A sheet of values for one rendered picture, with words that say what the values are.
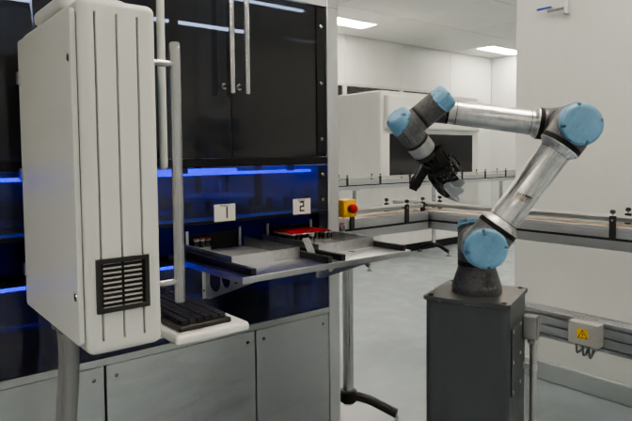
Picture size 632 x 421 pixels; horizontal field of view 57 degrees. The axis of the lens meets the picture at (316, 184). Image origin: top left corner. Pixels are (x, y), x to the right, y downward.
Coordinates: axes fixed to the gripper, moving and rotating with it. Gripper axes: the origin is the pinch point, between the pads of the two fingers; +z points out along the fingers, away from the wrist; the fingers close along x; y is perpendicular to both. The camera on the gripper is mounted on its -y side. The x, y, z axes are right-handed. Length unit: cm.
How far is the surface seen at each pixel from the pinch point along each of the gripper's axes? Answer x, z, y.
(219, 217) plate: -9, -35, -71
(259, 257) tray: -27, -26, -52
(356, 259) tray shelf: -15.4, -2.2, -33.5
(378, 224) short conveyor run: 47, 35, -65
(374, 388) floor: 14, 109, -114
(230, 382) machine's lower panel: -44, 8, -92
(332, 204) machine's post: 26, 1, -59
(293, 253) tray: -18, -16, -49
